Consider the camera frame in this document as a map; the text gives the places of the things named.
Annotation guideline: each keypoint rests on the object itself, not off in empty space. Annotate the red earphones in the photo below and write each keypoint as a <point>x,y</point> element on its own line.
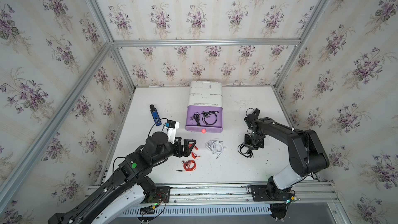
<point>188,166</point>
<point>194,148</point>

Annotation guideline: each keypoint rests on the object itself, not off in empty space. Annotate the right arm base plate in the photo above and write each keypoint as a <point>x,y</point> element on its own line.
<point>269,192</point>

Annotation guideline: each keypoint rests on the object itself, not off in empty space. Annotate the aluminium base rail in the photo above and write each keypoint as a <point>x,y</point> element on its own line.
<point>307,191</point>

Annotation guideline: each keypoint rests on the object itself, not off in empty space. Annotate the purple top drawer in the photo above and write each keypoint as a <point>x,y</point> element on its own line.
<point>191,125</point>

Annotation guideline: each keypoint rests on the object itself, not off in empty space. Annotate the black earphones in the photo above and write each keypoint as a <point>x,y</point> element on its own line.
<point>205,118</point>
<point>245,150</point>

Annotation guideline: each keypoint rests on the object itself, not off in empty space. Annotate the red earphones upper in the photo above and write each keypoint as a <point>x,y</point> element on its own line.
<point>194,148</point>

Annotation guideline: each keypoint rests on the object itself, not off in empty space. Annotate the red earphones lower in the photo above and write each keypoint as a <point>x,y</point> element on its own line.
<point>188,166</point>

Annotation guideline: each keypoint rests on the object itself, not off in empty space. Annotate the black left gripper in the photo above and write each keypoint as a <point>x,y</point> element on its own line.
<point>186,152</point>

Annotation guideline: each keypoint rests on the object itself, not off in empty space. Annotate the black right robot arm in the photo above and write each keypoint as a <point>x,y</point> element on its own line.
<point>305,151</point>

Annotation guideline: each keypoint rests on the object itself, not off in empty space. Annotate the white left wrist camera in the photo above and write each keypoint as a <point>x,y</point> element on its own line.
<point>171,130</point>

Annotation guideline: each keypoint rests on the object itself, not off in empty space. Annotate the white drawer cabinet shell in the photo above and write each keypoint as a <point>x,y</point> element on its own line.
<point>205,94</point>

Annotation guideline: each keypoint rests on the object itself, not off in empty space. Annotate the blue black stapler box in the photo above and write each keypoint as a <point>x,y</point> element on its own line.
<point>155,115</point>

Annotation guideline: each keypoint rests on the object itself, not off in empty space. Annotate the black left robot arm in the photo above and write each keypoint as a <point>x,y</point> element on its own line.
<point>129,183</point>

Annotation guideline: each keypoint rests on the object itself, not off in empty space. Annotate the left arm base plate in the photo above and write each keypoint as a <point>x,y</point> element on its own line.
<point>161,194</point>

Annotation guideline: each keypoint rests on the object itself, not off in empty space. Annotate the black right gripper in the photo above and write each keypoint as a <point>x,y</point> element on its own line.
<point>259,144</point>

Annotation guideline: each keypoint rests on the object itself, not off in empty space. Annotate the white earphones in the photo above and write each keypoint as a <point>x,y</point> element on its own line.
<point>216,147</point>

